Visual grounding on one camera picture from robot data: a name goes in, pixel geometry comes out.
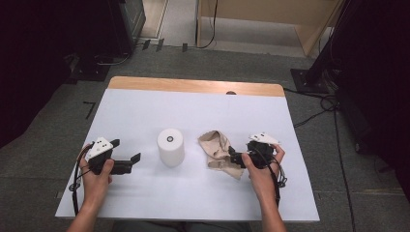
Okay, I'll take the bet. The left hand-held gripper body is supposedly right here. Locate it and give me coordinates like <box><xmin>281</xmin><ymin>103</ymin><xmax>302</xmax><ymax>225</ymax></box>
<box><xmin>84</xmin><ymin>136</ymin><xmax>133</xmax><ymax>176</ymax></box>

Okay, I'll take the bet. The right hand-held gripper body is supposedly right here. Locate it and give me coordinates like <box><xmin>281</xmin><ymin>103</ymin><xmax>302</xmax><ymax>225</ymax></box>
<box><xmin>241</xmin><ymin>131</ymin><xmax>281</xmax><ymax>170</ymax></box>

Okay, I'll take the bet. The beige cloth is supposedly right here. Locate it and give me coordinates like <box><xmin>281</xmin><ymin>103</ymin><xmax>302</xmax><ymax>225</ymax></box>
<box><xmin>197</xmin><ymin>130</ymin><xmax>246</xmax><ymax>181</ymax></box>

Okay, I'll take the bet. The person's right hand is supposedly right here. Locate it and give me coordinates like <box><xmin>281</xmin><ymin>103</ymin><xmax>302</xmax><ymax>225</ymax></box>
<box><xmin>241</xmin><ymin>143</ymin><xmax>286</xmax><ymax>207</ymax></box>

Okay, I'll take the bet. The person's left hand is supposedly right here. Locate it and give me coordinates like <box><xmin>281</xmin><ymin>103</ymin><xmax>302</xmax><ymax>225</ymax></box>
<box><xmin>78</xmin><ymin>144</ymin><xmax>115</xmax><ymax>209</ymax></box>

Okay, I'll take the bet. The white table mat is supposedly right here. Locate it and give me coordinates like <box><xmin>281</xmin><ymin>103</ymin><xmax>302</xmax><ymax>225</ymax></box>
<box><xmin>55</xmin><ymin>88</ymin><xmax>320</xmax><ymax>222</ymax></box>

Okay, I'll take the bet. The wooden table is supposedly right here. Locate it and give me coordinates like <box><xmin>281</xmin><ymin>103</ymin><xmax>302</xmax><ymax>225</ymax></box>
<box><xmin>55</xmin><ymin>75</ymin><xmax>320</xmax><ymax>224</ymax></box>

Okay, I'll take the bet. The person's lap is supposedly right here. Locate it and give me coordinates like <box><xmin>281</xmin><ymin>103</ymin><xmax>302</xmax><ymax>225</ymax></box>
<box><xmin>110</xmin><ymin>220</ymin><xmax>253</xmax><ymax>232</ymax></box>

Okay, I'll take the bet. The black metal stand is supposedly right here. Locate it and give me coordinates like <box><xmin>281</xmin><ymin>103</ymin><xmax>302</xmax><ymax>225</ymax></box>
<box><xmin>289</xmin><ymin>0</ymin><xmax>356</xmax><ymax>96</ymax></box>

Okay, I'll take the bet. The dark curtain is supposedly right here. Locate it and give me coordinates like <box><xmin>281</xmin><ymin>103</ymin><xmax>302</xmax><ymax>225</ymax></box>
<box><xmin>332</xmin><ymin>0</ymin><xmax>410</xmax><ymax>206</ymax></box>
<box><xmin>0</xmin><ymin>0</ymin><xmax>112</xmax><ymax>150</ymax></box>

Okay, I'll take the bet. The black cabinet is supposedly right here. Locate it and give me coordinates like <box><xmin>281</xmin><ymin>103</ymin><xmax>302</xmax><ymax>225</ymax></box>
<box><xmin>107</xmin><ymin>0</ymin><xmax>147</xmax><ymax>58</ymax></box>

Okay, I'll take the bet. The light wooden shelf unit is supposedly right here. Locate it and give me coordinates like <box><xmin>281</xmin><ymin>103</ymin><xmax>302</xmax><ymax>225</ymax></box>
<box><xmin>195</xmin><ymin>0</ymin><xmax>343</xmax><ymax>58</ymax></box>

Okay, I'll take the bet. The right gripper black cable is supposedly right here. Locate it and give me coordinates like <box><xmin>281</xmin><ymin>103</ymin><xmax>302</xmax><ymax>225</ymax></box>
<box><xmin>255</xmin><ymin>148</ymin><xmax>288</xmax><ymax>208</ymax></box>

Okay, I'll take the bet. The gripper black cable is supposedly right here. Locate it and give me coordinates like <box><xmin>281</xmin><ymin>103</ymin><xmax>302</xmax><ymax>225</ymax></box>
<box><xmin>68</xmin><ymin>143</ymin><xmax>95</xmax><ymax>217</ymax></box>
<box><xmin>255</xmin><ymin>148</ymin><xmax>288</xmax><ymax>208</ymax></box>

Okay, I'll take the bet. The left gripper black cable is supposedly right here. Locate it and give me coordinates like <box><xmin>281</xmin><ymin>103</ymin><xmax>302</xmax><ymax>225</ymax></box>
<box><xmin>68</xmin><ymin>143</ymin><xmax>95</xmax><ymax>217</ymax></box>

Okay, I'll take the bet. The black flat base plate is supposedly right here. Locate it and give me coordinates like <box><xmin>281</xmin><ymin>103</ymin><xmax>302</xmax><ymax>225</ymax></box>
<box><xmin>68</xmin><ymin>54</ymin><xmax>112</xmax><ymax>82</ymax></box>

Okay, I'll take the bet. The thin black floor cable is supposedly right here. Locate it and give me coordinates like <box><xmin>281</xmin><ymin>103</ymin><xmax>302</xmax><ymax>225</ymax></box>
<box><xmin>94</xmin><ymin>51</ymin><xmax>132</xmax><ymax>68</ymax></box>

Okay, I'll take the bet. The looped black floor cable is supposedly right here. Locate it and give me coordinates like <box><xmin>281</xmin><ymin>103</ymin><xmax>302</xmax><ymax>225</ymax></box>
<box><xmin>283</xmin><ymin>86</ymin><xmax>340</xmax><ymax>129</ymax></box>

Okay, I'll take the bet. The long black floor cable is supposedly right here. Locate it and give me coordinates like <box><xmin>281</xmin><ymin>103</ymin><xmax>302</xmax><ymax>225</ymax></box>
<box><xmin>333</xmin><ymin>109</ymin><xmax>358</xmax><ymax>232</ymax></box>

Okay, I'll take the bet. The hanging black cable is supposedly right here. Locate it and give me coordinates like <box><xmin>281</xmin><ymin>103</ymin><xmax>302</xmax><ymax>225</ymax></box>
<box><xmin>195</xmin><ymin>0</ymin><xmax>220</xmax><ymax>50</ymax></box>

